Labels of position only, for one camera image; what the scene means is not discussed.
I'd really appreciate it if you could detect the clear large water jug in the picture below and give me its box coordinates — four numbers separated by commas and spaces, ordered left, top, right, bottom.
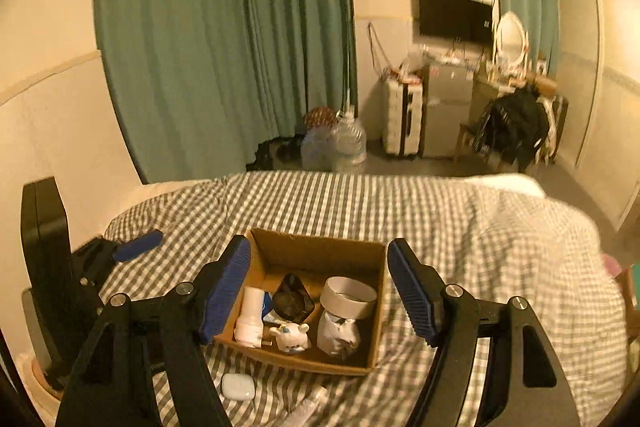
331, 92, 367, 174

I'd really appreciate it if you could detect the white hard suitcase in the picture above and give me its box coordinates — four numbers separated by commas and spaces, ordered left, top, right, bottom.
382, 79, 423, 157

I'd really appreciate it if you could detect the white tube with label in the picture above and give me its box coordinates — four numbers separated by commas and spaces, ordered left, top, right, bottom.
280, 386, 329, 427

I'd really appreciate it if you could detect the white louvered wardrobe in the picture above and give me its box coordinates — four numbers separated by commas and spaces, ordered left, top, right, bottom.
556, 0, 639, 230

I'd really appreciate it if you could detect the grey checkered bed sheet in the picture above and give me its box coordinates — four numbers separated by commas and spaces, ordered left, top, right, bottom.
100, 171, 627, 426

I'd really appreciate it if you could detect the floral fabric bag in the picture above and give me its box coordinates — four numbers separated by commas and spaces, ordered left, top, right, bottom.
304, 106, 337, 130

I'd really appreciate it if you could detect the black wall television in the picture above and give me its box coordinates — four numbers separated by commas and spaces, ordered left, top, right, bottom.
419, 0, 494, 46

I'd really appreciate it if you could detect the white oval vanity mirror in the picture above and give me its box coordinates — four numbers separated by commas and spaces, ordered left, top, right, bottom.
494, 11, 528, 68

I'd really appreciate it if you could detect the white bear figurine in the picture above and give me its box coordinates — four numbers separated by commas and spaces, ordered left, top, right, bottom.
269, 322, 310, 355

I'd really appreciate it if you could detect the blue Vinda tissue pack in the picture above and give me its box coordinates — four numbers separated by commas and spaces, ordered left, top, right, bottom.
262, 291, 282, 324

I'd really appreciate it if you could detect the white small bottle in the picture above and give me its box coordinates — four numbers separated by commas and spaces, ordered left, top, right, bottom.
234, 286, 265, 348

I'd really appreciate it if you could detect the white dressing table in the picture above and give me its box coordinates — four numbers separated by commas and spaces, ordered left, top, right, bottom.
468, 74, 526, 124

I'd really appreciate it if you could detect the black item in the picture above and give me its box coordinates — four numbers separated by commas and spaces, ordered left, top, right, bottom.
272, 273, 314, 323

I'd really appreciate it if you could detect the silver mini fridge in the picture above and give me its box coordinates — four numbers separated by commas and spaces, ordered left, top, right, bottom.
422, 63, 474, 158

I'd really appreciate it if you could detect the light blue earbuds case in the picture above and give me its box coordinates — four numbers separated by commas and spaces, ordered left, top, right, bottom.
220, 373, 256, 402

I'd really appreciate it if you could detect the white tape roll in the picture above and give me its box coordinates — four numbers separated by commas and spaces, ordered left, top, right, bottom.
320, 277, 378, 321

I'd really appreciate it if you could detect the black clothes pile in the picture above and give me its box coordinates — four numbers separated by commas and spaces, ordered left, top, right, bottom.
472, 84, 550, 173

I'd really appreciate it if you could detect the brown cardboard box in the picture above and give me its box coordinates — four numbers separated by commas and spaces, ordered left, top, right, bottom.
216, 228, 386, 376

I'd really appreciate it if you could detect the large green curtain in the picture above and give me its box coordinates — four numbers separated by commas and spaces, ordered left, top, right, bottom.
93, 0, 358, 183

